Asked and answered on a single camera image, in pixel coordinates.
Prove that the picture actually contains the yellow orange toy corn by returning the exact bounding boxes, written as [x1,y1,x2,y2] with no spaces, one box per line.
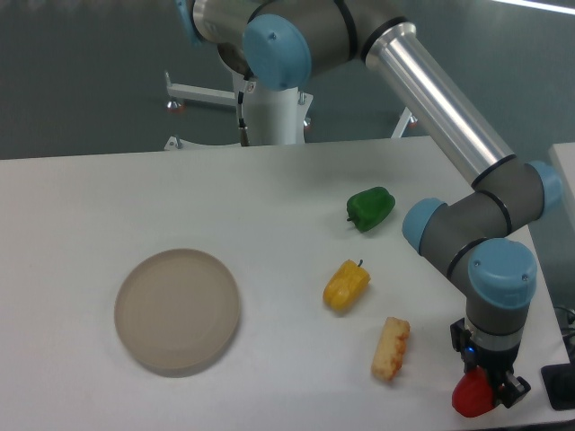
[371,317,411,382]

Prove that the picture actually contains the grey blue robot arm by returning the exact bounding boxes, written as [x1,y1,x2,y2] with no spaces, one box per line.
[175,1,562,418]

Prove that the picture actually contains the yellow toy bell pepper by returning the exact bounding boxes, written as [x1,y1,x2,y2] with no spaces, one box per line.
[323,259,371,312]

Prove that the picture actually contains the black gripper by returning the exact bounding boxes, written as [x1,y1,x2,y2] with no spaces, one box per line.
[450,318,531,408]

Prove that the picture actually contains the red toy bell pepper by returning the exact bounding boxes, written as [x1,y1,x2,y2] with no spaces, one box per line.
[452,367,495,418]

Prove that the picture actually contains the green toy bell pepper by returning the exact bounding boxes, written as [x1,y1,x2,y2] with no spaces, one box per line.
[346,187,395,233]

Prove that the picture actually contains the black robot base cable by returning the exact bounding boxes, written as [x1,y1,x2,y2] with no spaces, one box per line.
[235,66,255,147]

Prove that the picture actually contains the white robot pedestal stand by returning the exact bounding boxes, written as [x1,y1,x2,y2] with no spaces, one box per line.
[162,42,420,153]

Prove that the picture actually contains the black cables at right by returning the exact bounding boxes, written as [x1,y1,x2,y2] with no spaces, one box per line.
[553,304,575,365]

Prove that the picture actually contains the white side table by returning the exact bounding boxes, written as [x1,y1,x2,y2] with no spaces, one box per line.
[549,142,575,200]

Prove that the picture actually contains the black device at edge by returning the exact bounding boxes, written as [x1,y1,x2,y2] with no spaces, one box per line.
[541,364,574,411]

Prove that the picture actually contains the beige round plate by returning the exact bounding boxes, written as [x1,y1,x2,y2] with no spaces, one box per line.
[114,249,241,378]

